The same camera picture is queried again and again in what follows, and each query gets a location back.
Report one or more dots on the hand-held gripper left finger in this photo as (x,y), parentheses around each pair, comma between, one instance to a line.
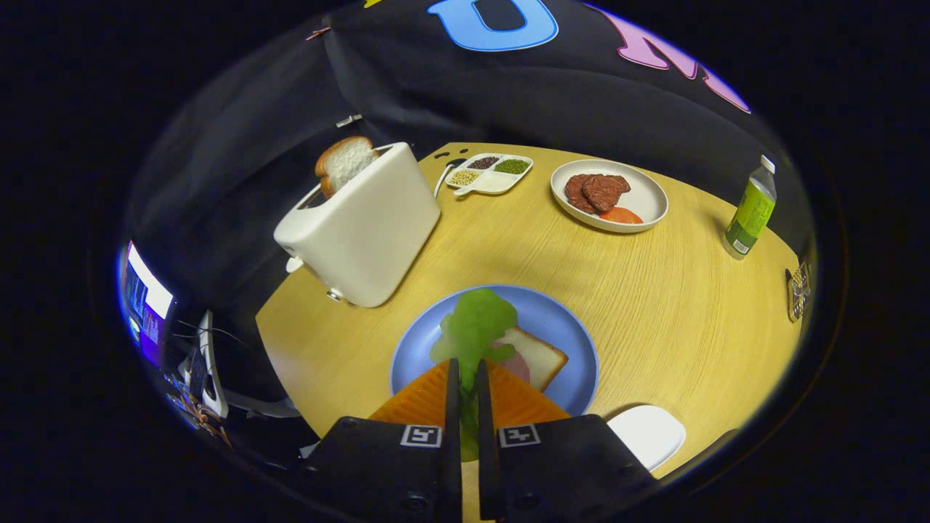
(392,472)

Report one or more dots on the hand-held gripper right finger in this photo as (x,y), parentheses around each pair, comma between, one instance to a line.
(552,465)

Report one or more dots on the green lettuce leaf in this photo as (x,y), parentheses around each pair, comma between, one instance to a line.
(476,327)

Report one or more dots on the toasted bread slice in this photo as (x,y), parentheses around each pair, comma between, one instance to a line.
(345,163)

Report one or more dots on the oval white plate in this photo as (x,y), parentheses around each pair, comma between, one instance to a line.
(647,434)

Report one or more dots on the pink ham slice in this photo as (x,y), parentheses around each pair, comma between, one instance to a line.
(517,365)

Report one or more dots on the white bread slice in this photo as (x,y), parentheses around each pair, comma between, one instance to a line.
(541,356)

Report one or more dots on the blue plate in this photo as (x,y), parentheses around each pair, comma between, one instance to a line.
(552,319)

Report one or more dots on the white stand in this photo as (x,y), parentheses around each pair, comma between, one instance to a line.
(209,370)

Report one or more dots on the white toaster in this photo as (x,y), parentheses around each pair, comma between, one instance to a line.
(363,232)

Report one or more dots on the red tomato slice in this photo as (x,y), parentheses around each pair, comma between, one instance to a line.
(621,216)

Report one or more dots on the brown meat patty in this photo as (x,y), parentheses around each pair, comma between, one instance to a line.
(574,195)
(607,190)

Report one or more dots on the round white plate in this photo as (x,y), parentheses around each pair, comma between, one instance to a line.
(643,192)

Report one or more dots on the white divided bean dish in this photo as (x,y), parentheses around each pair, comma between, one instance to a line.
(494,181)

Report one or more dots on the computer monitor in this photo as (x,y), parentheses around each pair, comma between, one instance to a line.
(145,298)

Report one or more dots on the green label drink bottle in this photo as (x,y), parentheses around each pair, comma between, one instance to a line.
(752,211)

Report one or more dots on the small white cloth tag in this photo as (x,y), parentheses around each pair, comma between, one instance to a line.
(349,120)

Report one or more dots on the black backdrop cloth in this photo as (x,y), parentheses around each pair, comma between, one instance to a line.
(407,80)

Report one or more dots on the copper cloth clip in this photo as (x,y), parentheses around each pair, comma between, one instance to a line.
(317,33)

